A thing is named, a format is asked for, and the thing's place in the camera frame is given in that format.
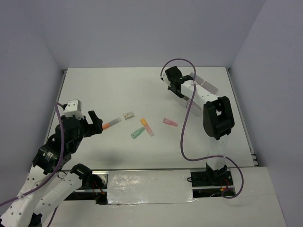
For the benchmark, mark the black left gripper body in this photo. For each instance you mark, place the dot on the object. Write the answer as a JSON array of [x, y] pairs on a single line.
[[77, 141]]

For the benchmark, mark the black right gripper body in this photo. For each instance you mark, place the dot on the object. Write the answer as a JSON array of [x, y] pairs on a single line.
[[171, 84]]

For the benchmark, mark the orange grey highlighter marker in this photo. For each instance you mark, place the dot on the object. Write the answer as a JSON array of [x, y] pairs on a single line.
[[111, 123]]

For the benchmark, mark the yellow pink highlighter marker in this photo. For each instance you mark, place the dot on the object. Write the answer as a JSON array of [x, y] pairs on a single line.
[[147, 127]]

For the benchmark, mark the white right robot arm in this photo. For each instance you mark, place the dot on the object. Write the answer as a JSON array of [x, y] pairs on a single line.
[[218, 119]]

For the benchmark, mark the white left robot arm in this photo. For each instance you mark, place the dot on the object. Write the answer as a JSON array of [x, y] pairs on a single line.
[[34, 202]]

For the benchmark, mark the white left storage container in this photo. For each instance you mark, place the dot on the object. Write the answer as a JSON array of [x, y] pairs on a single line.
[[200, 80]]

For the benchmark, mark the white storage container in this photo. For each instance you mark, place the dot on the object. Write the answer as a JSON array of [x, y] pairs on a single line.
[[200, 80], [210, 87]]

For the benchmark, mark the white right storage container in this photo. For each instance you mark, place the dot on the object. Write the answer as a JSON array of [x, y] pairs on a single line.
[[210, 87]]

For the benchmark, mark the pink correction tape dispenser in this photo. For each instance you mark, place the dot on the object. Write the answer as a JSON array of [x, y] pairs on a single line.
[[169, 122]]

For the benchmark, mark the white staples box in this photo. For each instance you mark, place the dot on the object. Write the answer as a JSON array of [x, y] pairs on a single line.
[[128, 115]]

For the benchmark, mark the silver foil covered panel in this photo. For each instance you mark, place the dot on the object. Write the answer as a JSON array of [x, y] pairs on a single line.
[[149, 187]]

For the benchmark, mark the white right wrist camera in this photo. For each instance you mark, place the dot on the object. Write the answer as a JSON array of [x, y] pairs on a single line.
[[165, 79]]

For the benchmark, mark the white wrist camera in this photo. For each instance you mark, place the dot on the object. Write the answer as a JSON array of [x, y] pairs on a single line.
[[165, 79], [73, 109]]

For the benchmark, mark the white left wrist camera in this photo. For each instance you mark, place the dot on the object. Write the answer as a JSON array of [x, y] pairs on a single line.
[[73, 109]]

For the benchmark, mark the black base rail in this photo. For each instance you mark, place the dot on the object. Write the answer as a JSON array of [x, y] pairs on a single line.
[[201, 188]]

